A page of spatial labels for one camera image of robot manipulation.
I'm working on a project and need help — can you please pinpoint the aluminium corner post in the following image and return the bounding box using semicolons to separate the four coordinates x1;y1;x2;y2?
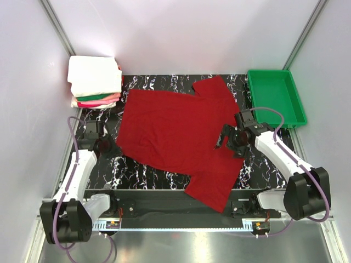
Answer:
282;0;329;70
38;0;76;56

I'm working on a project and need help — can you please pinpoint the left aluminium corner post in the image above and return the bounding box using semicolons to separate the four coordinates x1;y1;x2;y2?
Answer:
38;0;76;56

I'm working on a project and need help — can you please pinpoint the right aluminium corner post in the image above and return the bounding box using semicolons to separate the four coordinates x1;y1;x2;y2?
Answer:
282;0;329;70

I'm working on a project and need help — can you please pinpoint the green plastic tray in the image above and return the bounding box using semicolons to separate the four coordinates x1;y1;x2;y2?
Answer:
247;70;307;129

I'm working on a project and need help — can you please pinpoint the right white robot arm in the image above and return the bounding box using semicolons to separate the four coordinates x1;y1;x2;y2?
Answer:
216;108;331;222

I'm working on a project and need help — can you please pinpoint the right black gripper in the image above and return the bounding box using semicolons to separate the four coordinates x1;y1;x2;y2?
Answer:
214;123;250;159

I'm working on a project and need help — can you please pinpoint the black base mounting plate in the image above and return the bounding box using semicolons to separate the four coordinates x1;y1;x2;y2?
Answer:
83;189;289;232

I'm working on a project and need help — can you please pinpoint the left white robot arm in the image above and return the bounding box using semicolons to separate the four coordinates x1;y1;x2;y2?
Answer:
39;121;118;247

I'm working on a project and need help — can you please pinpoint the green folded t shirt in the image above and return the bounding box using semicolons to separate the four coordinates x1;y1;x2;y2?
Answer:
75;93;112;101

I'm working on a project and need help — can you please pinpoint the red t shirt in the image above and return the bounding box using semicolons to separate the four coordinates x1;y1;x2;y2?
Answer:
116;76;244;213

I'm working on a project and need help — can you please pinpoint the white folded t shirt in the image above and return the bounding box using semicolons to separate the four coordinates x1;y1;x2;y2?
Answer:
67;55;122;98

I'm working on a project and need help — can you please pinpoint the pink folded t shirt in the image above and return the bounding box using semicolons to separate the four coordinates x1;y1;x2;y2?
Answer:
72;93;121;108

